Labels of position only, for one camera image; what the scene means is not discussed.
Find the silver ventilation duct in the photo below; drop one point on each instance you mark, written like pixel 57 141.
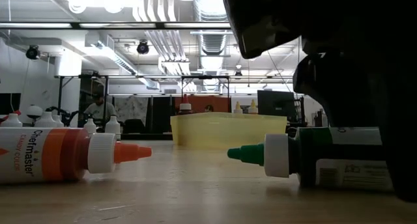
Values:
pixel 213 38

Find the yellow translucent plastic bin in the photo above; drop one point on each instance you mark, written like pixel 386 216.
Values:
pixel 228 131

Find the large orange food coloring bottle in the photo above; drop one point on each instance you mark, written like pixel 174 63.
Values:
pixel 65 152

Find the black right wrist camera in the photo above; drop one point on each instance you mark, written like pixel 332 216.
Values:
pixel 260 19

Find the black flat screen monitor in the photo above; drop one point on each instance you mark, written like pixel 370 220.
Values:
pixel 275 105

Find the white round lamp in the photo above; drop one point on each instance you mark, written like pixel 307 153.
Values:
pixel 34 110

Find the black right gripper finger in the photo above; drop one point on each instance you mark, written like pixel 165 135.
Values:
pixel 345 93
pixel 404 136

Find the large red food coloring bottle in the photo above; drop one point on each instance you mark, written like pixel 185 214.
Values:
pixel 185 107

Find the person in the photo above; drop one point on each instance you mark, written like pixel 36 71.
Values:
pixel 97 110

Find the large green food coloring bottle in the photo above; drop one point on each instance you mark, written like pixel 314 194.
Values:
pixel 309 152

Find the black ceiling camera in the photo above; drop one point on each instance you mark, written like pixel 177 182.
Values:
pixel 32 52
pixel 142 47

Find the large yellow food coloring bottle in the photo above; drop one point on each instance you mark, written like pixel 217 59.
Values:
pixel 253 109
pixel 238 109

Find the black wall screen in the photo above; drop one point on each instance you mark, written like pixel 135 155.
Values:
pixel 9 103

